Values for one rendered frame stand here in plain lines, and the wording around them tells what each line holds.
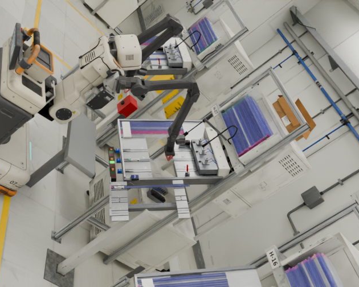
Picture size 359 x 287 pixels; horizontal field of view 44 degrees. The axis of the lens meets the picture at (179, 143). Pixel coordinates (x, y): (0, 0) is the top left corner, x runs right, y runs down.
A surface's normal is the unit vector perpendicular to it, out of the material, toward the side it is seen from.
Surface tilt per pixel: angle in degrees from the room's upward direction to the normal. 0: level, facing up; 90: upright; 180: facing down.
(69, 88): 82
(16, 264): 0
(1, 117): 90
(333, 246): 90
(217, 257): 90
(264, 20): 90
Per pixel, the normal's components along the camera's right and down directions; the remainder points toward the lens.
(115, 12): 0.17, 0.64
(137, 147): 0.14, -0.77
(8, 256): 0.77, -0.56
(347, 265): -0.62, -0.52
